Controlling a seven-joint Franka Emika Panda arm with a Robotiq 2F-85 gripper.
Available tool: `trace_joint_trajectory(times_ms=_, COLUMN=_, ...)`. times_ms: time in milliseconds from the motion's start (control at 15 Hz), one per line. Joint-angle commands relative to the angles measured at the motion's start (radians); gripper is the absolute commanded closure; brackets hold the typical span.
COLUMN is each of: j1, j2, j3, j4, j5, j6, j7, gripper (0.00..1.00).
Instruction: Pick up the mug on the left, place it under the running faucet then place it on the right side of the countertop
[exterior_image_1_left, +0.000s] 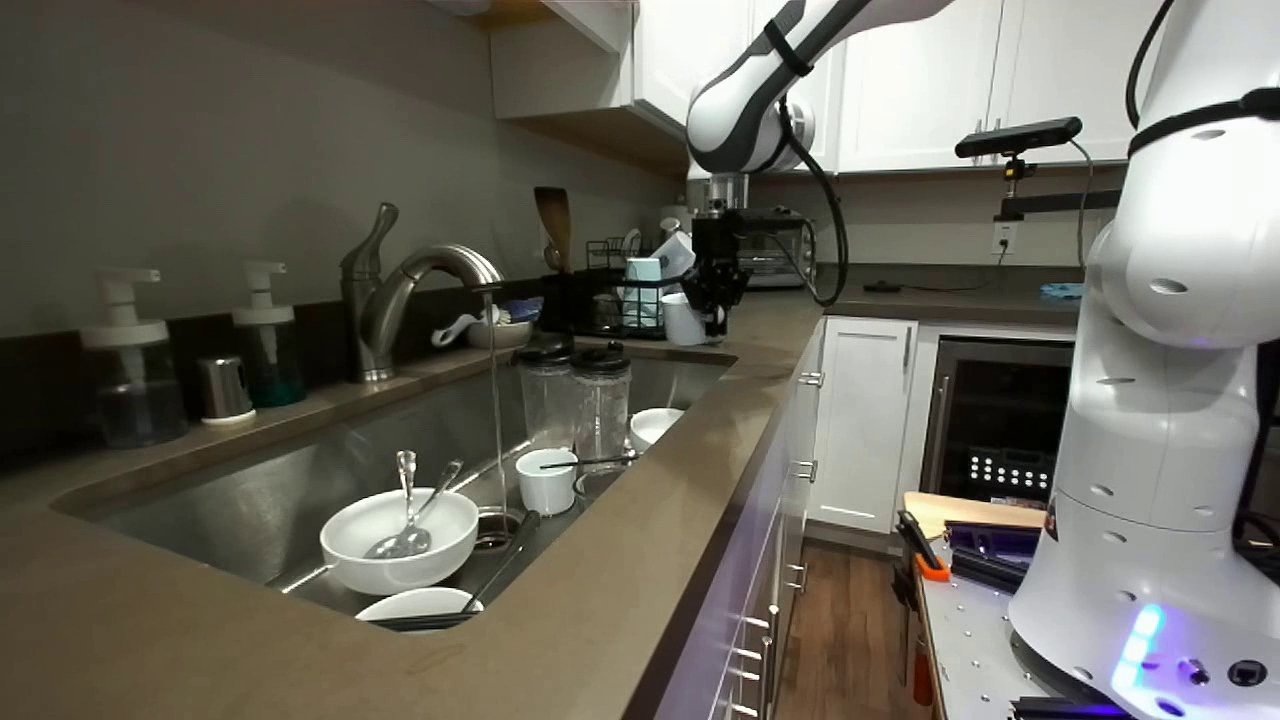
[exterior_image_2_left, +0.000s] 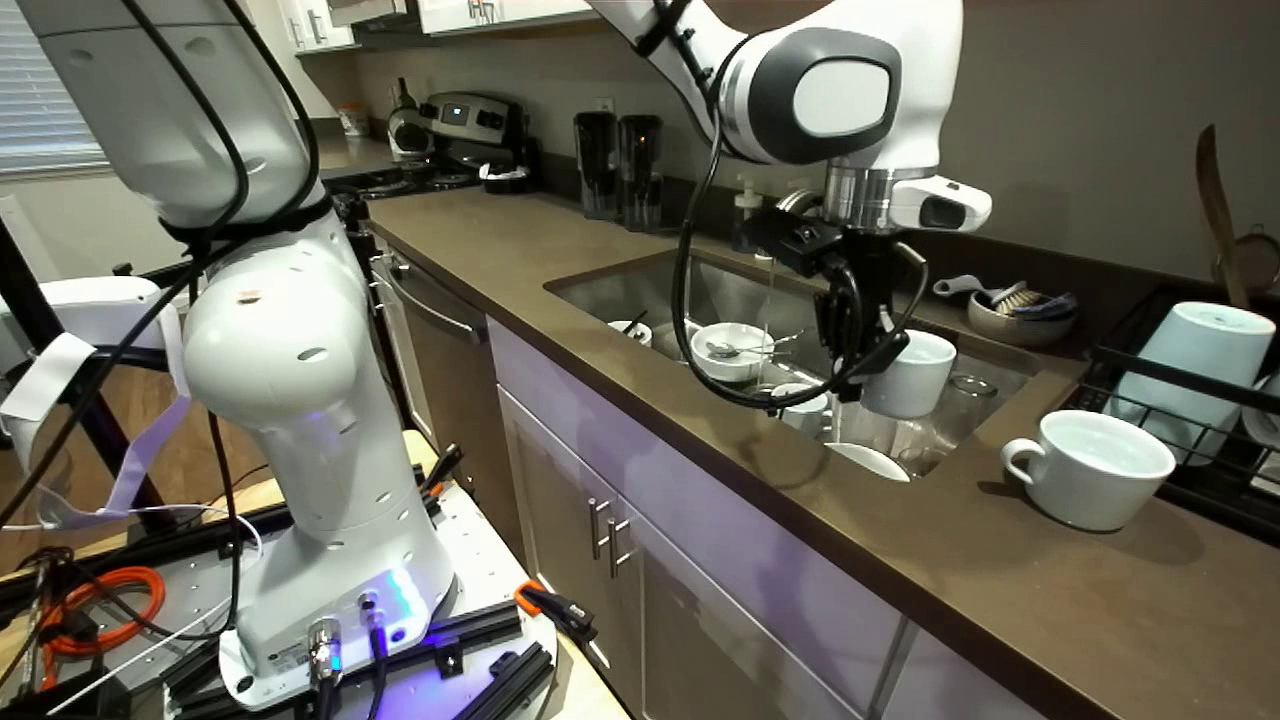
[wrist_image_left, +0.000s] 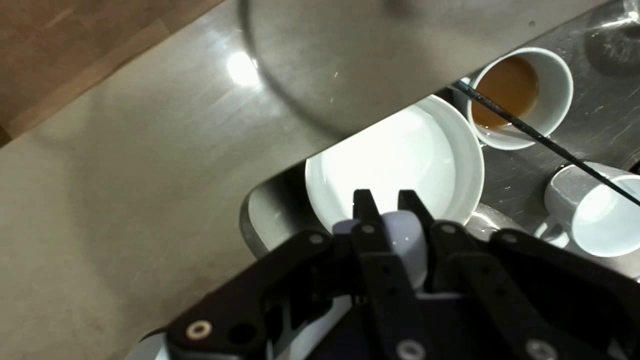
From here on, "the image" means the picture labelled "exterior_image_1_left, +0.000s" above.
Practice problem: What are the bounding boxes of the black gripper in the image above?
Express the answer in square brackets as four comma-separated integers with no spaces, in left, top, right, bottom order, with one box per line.
[682,208,753,340]

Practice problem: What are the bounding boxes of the small white mug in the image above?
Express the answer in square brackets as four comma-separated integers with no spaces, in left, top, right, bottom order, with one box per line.
[660,284,710,354]

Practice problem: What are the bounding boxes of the countertop bowl with utensils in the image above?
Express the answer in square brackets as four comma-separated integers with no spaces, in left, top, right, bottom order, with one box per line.
[454,302,540,357]

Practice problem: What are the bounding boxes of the steel kitchen faucet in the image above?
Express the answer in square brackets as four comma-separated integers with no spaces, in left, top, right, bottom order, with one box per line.
[336,199,507,389]

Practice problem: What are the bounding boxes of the pale blue cylindrical container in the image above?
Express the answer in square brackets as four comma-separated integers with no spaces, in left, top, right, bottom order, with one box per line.
[620,253,666,337]

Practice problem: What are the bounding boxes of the black dish rack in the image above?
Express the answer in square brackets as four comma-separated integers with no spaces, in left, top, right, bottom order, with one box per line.
[529,262,708,346]

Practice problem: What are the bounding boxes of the white dish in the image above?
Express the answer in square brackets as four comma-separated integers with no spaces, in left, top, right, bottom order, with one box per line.
[625,405,687,454]

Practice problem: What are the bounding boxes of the wooden spatula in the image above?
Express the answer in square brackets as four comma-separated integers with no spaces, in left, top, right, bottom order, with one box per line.
[530,185,581,280]

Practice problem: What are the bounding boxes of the white lower cabinet door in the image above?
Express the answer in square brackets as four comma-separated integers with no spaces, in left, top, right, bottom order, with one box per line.
[806,312,923,539]

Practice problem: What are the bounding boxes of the small white cup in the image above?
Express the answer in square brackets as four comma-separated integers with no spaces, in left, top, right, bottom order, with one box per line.
[512,446,587,521]

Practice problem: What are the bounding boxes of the white dish brush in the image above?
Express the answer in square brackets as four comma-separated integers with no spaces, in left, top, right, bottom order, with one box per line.
[429,309,482,354]

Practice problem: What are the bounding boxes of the white upper cabinets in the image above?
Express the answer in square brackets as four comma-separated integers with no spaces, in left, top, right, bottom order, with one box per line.
[486,0,1163,180]

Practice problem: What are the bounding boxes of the black glass-door wine fridge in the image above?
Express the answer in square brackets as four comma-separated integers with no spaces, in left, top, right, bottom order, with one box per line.
[919,334,1081,507]

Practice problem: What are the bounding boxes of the orange black clamp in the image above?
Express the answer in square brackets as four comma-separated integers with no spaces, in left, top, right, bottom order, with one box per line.
[893,504,954,588]

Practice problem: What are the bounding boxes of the wooden board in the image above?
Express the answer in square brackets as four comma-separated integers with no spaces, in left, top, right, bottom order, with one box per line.
[898,490,1052,539]

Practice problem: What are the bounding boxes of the metal spoon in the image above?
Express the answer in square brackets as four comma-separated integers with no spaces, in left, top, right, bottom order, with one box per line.
[366,457,470,561]

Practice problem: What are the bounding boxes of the white bowl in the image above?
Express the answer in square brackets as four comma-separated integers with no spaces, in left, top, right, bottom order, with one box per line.
[316,484,482,599]

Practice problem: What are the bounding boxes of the small white plate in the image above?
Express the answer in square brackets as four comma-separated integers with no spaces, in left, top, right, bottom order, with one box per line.
[351,583,486,631]

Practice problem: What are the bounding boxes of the robot mounting table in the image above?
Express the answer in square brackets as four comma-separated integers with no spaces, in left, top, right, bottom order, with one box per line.
[910,564,1152,720]

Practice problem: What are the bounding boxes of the soap dispenser white pump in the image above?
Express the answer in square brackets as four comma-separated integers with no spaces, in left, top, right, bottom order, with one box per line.
[75,266,188,454]
[226,258,306,414]

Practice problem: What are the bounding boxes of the stainless steel sink basin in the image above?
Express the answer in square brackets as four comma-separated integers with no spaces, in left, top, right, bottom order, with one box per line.
[51,350,739,631]

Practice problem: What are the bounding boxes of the small steel cup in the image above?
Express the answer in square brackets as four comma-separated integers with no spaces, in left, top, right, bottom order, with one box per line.
[197,354,259,431]

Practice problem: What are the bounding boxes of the lower cabinet doors steel handles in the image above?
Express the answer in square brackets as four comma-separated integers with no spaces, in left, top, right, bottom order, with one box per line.
[620,316,830,720]

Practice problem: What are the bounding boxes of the black camera on stand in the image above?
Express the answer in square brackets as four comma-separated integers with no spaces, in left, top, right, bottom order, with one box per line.
[951,113,1088,223]

